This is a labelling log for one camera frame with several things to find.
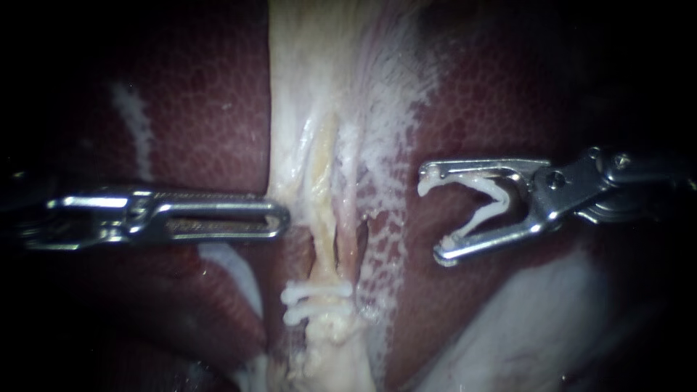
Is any dark red liver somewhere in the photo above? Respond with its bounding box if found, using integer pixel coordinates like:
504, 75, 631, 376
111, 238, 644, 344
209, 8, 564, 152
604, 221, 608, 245
16, 0, 682, 392

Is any gallbladder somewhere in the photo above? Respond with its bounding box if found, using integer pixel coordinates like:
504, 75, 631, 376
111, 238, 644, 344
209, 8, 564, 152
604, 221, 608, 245
266, 0, 396, 205

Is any left arm instrument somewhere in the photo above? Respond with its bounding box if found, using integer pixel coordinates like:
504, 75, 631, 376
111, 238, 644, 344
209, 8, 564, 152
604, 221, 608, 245
19, 184, 164, 251

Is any left arm instrument jaw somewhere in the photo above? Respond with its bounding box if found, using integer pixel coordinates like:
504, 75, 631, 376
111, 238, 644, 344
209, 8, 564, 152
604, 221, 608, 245
147, 190, 292, 242

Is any thin tube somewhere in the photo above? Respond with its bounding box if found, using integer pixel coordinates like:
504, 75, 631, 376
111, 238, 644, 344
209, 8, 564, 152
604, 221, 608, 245
311, 117, 341, 287

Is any right arm instrument jaw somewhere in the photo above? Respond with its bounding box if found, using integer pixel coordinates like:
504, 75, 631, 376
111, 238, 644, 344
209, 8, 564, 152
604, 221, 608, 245
417, 158, 552, 183
433, 213, 549, 269

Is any white clip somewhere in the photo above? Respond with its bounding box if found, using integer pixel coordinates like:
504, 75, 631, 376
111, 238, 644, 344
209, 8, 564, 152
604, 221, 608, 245
282, 301, 356, 328
280, 279, 354, 307
416, 169, 515, 253

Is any pale fatty tissue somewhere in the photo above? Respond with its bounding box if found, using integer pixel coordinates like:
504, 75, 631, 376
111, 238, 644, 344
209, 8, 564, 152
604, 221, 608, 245
282, 318, 378, 392

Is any right arm instrument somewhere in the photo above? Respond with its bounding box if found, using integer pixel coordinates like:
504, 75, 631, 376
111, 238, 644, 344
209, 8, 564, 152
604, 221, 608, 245
529, 144, 697, 226

